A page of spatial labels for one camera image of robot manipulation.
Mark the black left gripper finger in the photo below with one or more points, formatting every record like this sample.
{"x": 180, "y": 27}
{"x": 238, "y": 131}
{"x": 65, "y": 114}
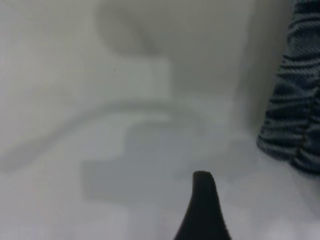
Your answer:
{"x": 202, "y": 212}

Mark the blue denim shorts basketball print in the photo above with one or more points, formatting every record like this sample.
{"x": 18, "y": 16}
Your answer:
{"x": 295, "y": 100}

